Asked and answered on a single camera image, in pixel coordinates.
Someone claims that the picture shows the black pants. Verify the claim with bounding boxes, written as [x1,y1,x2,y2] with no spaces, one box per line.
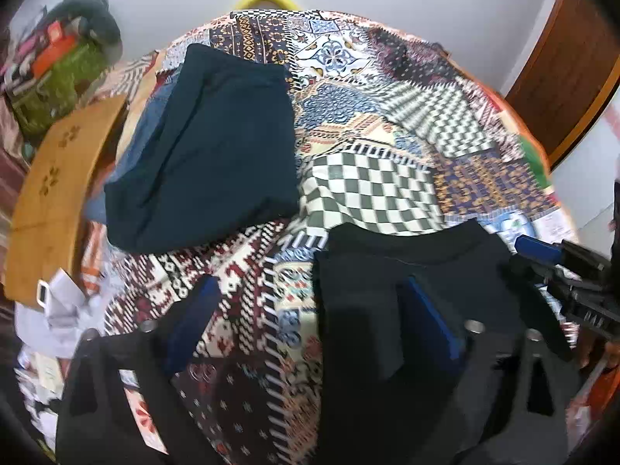
[313,220,577,464]

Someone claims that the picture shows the wooden board with paw prints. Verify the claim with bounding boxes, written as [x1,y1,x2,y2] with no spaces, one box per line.
[4,95,127,308]

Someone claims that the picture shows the blue denim garment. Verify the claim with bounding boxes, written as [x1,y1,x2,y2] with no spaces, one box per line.
[83,68,181,225]

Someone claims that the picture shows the wooden door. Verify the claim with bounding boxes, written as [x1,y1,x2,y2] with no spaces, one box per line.
[506,0,619,170]

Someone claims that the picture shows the patchwork patterned bedsheet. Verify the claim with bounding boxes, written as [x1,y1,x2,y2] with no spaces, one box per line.
[82,10,576,464]

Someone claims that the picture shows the dark navy folded garment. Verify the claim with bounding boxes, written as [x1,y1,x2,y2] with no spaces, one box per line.
[104,44,300,254]

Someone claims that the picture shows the green patterned bag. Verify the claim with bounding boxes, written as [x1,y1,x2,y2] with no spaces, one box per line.
[9,42,107,141]

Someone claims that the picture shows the orange box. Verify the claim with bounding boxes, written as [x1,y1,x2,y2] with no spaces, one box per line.
[31,36,79,79]

